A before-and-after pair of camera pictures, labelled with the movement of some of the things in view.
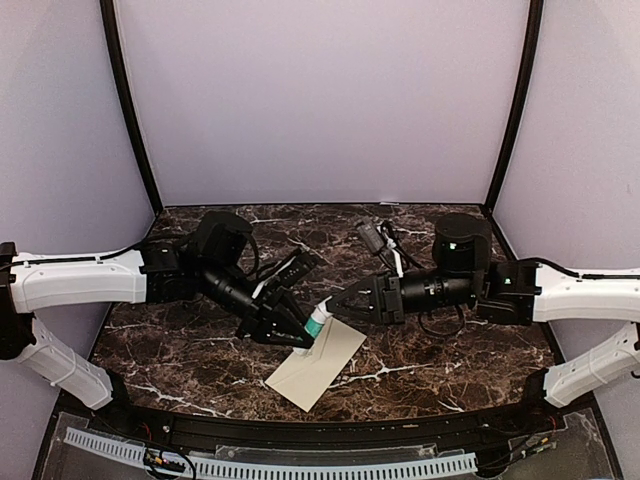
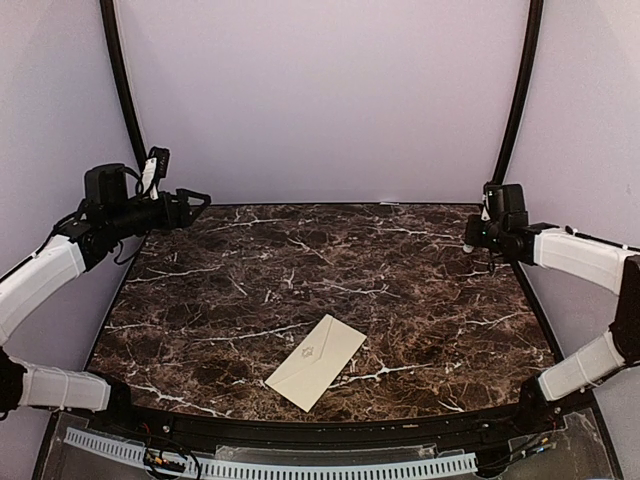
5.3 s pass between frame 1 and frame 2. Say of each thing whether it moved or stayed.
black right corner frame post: stayed
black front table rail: stayed
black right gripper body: moved
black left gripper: moved
